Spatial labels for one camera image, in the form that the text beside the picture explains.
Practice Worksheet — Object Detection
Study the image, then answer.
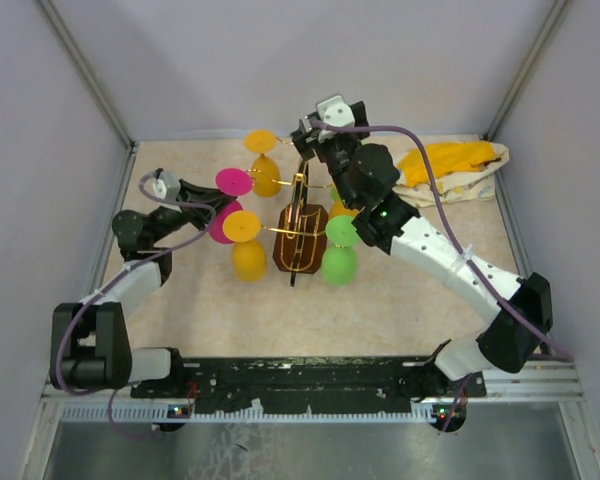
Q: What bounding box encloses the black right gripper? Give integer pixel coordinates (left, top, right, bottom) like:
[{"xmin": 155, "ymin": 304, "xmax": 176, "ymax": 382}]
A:
[{"xmin": 291, "ymin": 102, "xmax": 368, "ymax": 211}]

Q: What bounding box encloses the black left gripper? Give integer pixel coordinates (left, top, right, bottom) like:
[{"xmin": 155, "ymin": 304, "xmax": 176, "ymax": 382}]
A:
[{"xmin": 149, "ymin": 178, "xmax": 237, "ymax": 245}]

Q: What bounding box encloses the pink plastic wine glass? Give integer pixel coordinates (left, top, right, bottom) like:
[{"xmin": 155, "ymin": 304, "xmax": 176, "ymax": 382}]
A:
[{"xmin": 209, "ymin": 168, "xmax": 253, "ymax": 245}]

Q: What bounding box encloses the yellow wine glass hung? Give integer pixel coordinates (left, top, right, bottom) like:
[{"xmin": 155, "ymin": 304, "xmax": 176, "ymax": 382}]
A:
[{"xmin": 244, "ymin": 130, "xmax": 281, "ymax": 198}]

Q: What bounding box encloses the green wine glass hung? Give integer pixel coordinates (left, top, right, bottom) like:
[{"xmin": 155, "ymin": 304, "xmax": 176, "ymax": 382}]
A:
[{"xmin": 330, "ymin": 185, "xmax": 340, "ymax": 202}]

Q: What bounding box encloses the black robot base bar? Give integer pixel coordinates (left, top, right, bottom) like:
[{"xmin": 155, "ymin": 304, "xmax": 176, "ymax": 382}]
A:
[{"xmin": 131, "ymin": 355, "xmax": 462, "ymax": 399}]

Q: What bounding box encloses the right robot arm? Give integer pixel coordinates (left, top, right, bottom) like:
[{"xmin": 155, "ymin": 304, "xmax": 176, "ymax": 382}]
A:
[{"xmin": 291, "ymin": 96, "xmax": 553, "ymax": 396}]

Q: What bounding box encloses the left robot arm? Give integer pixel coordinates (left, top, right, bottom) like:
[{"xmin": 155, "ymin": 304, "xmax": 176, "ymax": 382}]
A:
[{"xmin": 49, "ymin": 180, "xmax": 234, "ymax": 397}]

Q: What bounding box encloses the wooden rack base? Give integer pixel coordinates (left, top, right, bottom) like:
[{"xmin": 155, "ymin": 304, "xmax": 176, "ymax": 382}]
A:
[{"xmin": 272, "ymin": 204, "xmax": 329, "ymax": 274}]

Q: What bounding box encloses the yellow patterned folded cloth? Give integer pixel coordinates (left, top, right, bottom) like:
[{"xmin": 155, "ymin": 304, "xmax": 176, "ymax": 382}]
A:
[{"xmin": 394, "ymin": 141, "xmax": 510, "ymax": 207}]

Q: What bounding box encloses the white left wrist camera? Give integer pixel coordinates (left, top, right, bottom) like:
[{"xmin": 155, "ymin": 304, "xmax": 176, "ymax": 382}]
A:
[{"xmin": 147, "ymin": 169, "xmax": 181, "ymax": 205}]

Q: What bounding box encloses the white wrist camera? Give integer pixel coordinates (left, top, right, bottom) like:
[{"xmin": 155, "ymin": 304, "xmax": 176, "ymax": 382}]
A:
[
  {"xmin": 147, "ymin": 169, "xmax": 181, "ymax": 205},
  {"xmin": 316, "ymin": 94, "xmax": 355, "ymax": 127}
]

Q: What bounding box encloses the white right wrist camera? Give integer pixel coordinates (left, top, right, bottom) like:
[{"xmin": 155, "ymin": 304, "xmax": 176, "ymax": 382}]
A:
[{"xmin": 316, "ymin": 94, "xmax": 355, "ymax": 127}]

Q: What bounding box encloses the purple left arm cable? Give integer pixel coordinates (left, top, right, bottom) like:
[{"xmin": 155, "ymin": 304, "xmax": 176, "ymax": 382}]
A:
[{"xmin": 58, "ymin": 172, "xmax": 219, "ymax": 439}]

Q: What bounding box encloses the gold wire wine glass rack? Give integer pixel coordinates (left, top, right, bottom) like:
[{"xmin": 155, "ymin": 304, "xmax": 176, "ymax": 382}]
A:
[{"xmin": 244, "ymin": 130, "xmax": 327, "ymax": 287}]

